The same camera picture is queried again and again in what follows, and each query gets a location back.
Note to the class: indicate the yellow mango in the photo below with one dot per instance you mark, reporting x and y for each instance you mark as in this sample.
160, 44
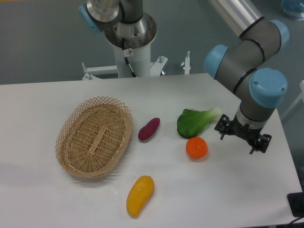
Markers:
139, 195

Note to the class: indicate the black device at table edge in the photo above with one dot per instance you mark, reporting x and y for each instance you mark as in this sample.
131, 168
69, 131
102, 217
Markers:
296, 203

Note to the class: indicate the orange fruit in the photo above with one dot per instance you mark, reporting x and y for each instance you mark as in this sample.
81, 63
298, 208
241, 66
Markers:
196, 147

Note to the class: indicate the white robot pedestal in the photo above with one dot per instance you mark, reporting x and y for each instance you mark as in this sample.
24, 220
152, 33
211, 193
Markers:
132, 51

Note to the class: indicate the blue object top right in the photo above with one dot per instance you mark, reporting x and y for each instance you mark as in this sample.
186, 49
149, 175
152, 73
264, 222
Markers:
293, 8

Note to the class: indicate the green bok choy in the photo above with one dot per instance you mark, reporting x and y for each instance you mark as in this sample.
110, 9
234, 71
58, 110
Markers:
193, 122

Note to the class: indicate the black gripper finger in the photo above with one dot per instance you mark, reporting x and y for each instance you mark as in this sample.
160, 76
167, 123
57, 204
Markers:
260, 143
223, 126

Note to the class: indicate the woven wicker basket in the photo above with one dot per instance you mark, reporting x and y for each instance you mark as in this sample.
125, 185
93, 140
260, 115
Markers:
94, 137

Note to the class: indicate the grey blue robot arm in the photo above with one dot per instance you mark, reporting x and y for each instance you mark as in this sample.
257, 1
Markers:
238, 69

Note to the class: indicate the purple sweet potato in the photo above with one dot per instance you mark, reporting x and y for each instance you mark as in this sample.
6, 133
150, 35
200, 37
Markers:
149, 129

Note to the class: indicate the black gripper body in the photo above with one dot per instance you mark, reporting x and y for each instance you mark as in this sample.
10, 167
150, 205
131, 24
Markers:
244, 131

